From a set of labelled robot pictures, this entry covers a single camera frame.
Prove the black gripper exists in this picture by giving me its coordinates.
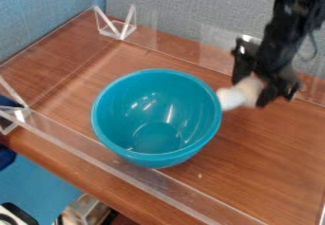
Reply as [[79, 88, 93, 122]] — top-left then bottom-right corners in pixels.
[[232, 38, 302, 107]]

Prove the white toy mushroom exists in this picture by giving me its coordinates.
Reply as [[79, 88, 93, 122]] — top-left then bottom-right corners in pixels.
[[216, 75, 264, 111]]

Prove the blue plastic bowl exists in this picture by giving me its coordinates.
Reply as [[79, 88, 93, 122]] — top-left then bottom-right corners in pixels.
[[91, 69, 222, 168]]

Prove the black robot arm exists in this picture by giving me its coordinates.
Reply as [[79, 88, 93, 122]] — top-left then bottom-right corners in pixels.
[[232, 0, 325, 108]]

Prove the clear acrylic back barrier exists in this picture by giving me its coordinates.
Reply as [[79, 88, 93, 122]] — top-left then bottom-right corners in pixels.
[[126, 26, 325, 106]]

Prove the clear acrylic barrier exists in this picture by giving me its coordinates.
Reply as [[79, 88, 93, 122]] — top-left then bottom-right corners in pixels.
[[126, 26, 325, 106], [0, 107, 266, 225]]

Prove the clear acrylic front barrier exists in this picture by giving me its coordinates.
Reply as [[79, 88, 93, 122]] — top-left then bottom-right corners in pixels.
[[0, 107, 266, 225]]

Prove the dark blue object left edge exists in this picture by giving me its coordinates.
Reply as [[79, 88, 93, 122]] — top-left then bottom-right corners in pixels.
[[0, 94, 24, 171]]

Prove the black white object bottom left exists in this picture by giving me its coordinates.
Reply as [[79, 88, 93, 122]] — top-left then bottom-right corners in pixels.
[[0, 202, 39, 225]]

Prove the clear acrylic corner bracket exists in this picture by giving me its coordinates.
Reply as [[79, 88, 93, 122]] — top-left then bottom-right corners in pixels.
[[93, 5, 138, 40]]

